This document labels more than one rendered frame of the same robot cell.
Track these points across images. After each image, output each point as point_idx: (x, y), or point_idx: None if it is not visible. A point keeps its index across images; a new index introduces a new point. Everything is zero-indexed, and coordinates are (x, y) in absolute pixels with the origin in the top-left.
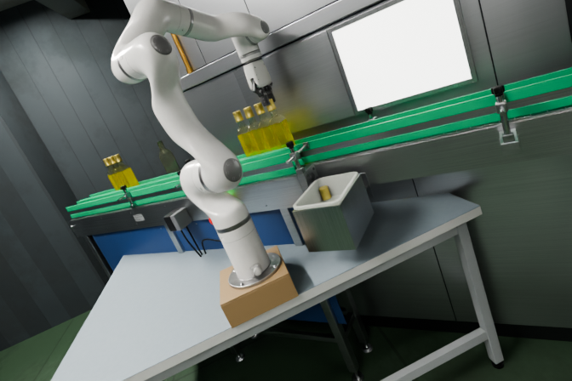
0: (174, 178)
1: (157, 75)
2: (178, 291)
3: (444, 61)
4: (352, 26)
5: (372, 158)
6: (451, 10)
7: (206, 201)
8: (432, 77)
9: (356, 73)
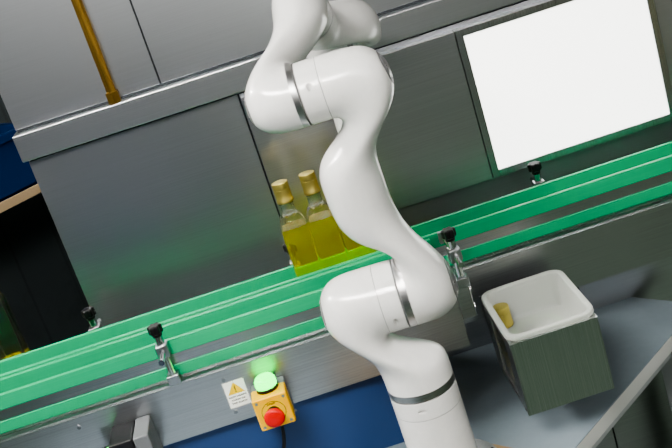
0: (85, 354)
1: (382, 118)
2: None
3: (635, 89)
4: (500, 29)
5: (565, 246)
6: (645, 18)
7: (388, 348)
8: (618, 113)
9: (499, 105)
